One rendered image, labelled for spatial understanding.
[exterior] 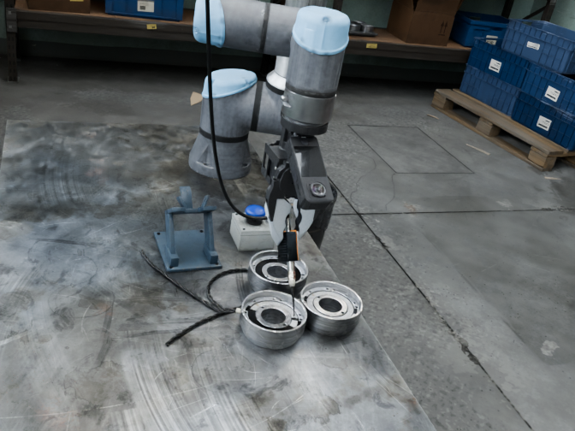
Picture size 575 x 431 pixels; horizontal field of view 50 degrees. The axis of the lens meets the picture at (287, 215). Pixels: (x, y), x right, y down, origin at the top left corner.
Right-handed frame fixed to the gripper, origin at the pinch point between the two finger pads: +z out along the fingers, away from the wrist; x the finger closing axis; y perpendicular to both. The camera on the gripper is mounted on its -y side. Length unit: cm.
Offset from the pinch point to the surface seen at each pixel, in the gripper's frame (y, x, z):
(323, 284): -0.1, -8.2, 9.6
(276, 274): 7.2, -2.8, 12.3
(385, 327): 75, -86, 93
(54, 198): 40, 33, 13
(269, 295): -1.4, 2.1, 9.9
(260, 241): 16.6, -2.7, 11.1
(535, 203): 161, -238, 93
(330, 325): -9.8, -5.4, 10.4
